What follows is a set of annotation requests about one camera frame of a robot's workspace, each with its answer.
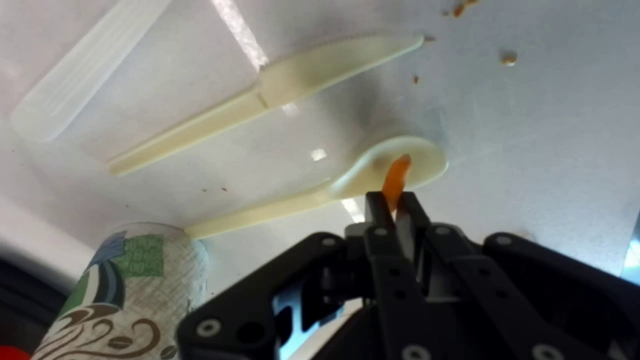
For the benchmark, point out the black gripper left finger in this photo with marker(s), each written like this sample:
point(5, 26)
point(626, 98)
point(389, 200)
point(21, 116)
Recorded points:
point(392, 293)

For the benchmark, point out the black coffee grinder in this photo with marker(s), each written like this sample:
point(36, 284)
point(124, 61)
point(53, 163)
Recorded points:
point(26, 300)

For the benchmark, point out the cream plastic knife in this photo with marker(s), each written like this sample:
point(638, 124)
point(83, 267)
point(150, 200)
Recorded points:
point(301, 73)

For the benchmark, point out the cream plastic spoon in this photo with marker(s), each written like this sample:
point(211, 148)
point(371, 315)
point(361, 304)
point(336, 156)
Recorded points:
point(372, 161)

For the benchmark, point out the orange snack piece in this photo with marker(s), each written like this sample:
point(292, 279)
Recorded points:
point(394, 177)

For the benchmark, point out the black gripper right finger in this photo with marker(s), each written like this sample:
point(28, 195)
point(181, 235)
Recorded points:
point(532, 287)

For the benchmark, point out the patterned paper cup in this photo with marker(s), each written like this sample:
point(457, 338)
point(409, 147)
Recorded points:
point(133, 293)

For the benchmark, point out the white plastic fork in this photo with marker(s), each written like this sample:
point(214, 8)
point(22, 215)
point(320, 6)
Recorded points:
point(86, 73)

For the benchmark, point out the small orange crumb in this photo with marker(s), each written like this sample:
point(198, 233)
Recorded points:
point(509, 59)
point(458, 8)

